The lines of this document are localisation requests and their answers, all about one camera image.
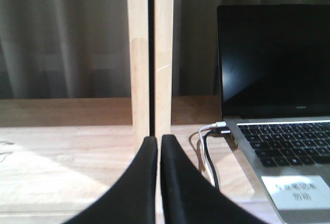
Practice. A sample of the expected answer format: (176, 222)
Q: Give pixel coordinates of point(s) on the grey curtain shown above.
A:
(80, 48)

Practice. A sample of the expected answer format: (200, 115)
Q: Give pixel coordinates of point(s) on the grey laptop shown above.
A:
(274, 88)

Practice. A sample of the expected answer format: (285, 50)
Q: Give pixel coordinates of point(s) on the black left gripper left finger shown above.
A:
(131, 199)

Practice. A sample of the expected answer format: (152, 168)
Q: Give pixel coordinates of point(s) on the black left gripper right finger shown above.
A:
(187, 197)

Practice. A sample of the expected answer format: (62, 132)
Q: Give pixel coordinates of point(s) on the light wooden shelf unit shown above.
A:
(150, 33)

